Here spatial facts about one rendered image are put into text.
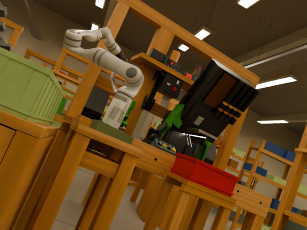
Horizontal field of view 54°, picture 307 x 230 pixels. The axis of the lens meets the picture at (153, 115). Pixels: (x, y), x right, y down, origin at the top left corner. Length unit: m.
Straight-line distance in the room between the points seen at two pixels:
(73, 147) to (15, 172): 0.42
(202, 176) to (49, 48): 11.20
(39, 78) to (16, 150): 0.23
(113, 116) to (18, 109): 0.60
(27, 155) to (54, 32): 11.73
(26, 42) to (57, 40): 1.11
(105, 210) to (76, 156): 0.28
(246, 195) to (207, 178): 0.64
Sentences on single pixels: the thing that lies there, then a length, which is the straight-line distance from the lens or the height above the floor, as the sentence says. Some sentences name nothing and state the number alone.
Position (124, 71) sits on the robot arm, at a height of 1.17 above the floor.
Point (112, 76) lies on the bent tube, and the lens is 2.17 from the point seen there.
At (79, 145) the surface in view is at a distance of 1.33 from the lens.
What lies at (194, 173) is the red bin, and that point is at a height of 0.85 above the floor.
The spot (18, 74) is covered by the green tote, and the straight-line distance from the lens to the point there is 0.99.
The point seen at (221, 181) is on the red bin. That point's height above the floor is 0.86.
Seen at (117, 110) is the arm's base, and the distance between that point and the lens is 1.47.
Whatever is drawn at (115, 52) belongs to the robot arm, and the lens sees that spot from 2.06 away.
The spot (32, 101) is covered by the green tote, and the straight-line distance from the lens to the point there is 0.97.
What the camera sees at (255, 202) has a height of 0.83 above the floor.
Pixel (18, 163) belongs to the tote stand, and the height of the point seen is 0.67.
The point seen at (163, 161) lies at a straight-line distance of 1.83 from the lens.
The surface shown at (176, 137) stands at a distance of 2.30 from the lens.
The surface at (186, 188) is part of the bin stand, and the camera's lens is 1.56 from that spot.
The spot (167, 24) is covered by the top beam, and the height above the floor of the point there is 1.89.
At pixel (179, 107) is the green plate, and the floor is 1.24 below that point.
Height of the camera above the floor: 0.83
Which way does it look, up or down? 8 degrees up
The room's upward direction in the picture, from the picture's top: 23 degrees clockwise
